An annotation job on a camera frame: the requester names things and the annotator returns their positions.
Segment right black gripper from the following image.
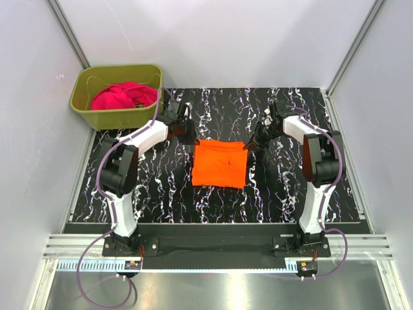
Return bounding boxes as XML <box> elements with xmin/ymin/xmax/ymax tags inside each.
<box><xmin>243</xmin><ymin>121</ymin><xmax>282</xmax><ymax>152</ymax></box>

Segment orange t shirt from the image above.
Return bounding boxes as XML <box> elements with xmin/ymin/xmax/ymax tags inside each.
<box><xmin>192</xmin><ymin>139</ymin><xmax>248</xmax><ymax>189</ymax></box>

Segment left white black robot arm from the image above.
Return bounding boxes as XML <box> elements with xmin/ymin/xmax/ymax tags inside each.
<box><xmin>96</xmin><ymin>101</ymin><xmax>200</xmax><ymax>256</ymax></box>

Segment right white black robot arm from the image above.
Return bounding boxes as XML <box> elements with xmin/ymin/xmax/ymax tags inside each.
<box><xmin>243</xmin><ymin>101</ymin><xmax>346</xmax><ymax>257</ymax></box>

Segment magenta pink t shirt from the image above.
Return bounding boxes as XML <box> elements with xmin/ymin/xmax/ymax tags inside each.
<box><xmin>90</xmin><ymin>81</ymin><xmax>158</xmax><ymax>110</ymax></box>

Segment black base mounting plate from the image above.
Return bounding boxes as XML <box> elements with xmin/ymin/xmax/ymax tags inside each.
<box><xmin>63</xmin><ymin>222</ymin><xmax>372</xmax><ymax>271</ymax></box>

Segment olive green plastic bin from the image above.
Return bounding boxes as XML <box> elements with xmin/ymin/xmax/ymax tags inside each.
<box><xmin>70</xmin><ymin>64</ymin><xmax>163</xmax><ymax>131</ymax></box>

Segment right orange connector box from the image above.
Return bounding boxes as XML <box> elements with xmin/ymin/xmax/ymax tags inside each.
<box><xmin>299</xmin><ymin>261</ymin><xmax>318</xmax><ymax>273</ymax></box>

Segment orange connector box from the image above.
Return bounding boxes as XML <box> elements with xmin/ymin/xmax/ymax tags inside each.
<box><xmin>125</xmin><ymin>260</ymin><xmax>142</xmax><ymax>270</ymax></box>
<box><xmin>299</xmin><ymin>261</ymin><xmax>318</xmax><ymax>273</ymax></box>

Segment left orange connector box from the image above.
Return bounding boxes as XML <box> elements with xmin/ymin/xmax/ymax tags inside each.
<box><xmin>125</xmin><ymin>260</ymin><xmax>142</xmax><ymax>270</ymax></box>

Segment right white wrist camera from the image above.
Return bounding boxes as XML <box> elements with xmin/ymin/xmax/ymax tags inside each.
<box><xmin>261</xmin><ymin>108</ymin><xmax>273</xmax><ymax>127</ymax></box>

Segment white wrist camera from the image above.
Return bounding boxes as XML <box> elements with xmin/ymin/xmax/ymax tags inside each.
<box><xmin>184</xmin><ymin>102</ymin><xmax>192</xmax><ymax>119</ymax></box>
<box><xmin>261</xmin><ymin>108</ymin><xmax>273</xmax><ymax>127</ymax></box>

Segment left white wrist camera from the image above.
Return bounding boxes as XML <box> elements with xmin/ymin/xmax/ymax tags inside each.
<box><xmin>184</xmin><ymin>102</ymin><xmax>192</xmax><ymax>119</ymax></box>

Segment aluminium frame rail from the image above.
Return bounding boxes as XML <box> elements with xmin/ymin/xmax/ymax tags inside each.
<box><xmin>43</xmin><ymin>234</ymin><xmax>393</xmax><ymax>273</ymax></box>

